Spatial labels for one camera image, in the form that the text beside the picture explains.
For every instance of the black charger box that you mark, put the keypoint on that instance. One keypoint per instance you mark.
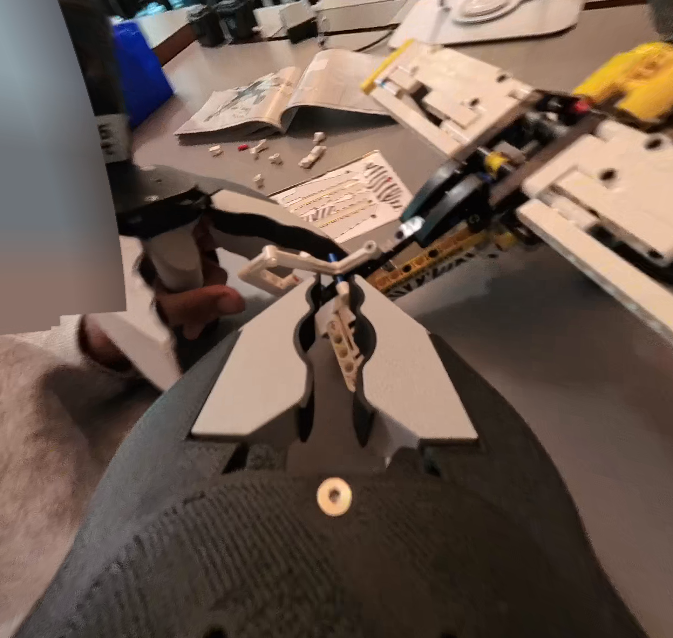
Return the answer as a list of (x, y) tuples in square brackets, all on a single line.
[(239, 18), (206, 26)]

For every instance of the long white lego piece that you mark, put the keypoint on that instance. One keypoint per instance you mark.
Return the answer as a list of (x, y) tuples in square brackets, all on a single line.
[(312, 157)]

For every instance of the person's left hand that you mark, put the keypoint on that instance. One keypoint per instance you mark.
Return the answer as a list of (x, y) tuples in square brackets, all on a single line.
[(200, 304)]

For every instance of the zebra striped sticker sheet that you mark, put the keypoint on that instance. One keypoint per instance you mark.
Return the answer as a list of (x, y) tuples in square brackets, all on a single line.
[(342, 196)]

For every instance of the white yellow lego airplane model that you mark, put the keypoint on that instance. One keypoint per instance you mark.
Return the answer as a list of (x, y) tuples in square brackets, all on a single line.
[(604, 186)]

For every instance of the open instruction booklet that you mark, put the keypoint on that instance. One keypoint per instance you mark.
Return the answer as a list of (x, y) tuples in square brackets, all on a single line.
[(336, 81)]

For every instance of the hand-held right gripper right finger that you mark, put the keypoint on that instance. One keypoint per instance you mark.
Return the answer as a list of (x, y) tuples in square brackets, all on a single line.
[(420, 385)]

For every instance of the white monitor stand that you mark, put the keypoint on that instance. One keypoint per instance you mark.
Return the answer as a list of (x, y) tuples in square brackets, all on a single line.
[(526, 18)]

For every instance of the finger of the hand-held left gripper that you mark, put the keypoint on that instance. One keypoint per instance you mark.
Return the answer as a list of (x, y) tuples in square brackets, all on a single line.
[(152, 357), (263, 215)]

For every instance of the person's left forearm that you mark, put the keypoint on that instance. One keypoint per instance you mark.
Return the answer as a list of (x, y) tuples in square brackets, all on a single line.
[(100, 346)]

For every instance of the black power adapter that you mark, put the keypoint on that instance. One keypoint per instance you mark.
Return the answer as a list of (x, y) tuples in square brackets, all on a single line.
[(302, 29)]

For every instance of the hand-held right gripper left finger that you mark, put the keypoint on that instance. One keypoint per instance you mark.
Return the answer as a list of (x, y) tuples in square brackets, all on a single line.
[(247, 385)]

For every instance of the blue plastic bin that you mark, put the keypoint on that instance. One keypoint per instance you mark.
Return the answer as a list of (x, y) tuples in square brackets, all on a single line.
[(142, 70)]

